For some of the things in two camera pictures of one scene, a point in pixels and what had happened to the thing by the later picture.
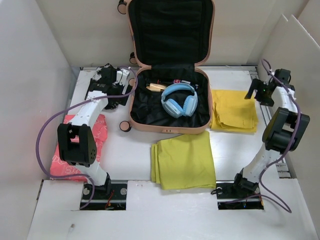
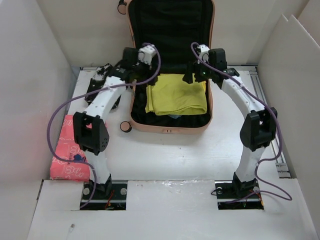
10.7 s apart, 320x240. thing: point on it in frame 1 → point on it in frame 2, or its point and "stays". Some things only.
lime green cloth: x=184 y=161 → x=172 y=95
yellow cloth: x=232 y=112 → x=173 y=86
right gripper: x=257 y=86 → x=192 y=68
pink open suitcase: x=169 y=39 stays
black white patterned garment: x=112 y=103 stays
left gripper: x=120 y=87 → x=146 y=67
